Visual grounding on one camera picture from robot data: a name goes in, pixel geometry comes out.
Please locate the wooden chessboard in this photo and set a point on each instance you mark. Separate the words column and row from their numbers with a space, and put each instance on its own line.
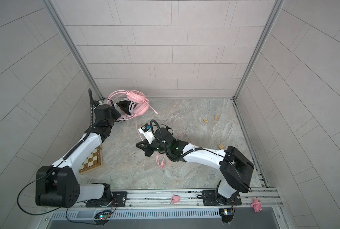
column 93, row 162

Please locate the pink pig toy centre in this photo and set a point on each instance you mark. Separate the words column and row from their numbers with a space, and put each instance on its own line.
column 175, row 199

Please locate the aluminium rail frame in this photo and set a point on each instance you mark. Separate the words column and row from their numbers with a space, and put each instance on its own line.
column 161, row 198

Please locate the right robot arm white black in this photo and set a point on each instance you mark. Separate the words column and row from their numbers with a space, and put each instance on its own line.
column 236, row 168

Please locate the pink pig toy right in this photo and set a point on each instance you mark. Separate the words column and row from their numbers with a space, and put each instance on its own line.
column 256, row 205

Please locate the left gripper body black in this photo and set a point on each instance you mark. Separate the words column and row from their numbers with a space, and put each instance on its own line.
column 116, row 116

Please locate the black white headphones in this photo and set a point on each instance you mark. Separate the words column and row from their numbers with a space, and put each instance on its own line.
column 127, row 106

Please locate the pink headphones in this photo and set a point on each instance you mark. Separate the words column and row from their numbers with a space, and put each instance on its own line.
column 137, row 103

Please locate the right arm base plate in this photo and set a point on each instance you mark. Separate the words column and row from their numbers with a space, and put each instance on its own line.
column 210, row 198

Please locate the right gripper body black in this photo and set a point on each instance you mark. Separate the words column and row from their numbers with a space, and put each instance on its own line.
column 157, row 146

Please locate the right circuit board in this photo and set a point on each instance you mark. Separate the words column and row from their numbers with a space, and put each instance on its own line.
column 226, row 215

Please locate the pink pig toy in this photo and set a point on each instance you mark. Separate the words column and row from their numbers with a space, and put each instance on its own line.
column 256, row 205
column 175, row 199

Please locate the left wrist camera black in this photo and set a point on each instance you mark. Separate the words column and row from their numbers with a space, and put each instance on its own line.
column 103, row 112

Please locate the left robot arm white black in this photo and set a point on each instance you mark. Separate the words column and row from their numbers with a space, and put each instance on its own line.
column 57, row 186

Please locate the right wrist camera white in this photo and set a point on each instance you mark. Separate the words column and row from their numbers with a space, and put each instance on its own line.
column 146, row 131

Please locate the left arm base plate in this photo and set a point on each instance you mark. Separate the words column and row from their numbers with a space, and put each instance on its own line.
column 118, row 200

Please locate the left circuit board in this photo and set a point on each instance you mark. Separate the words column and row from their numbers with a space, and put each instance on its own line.
column 104, row 215

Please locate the circuit board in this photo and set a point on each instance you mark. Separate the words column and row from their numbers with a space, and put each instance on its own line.
column 226, row 215
column 104, row 215

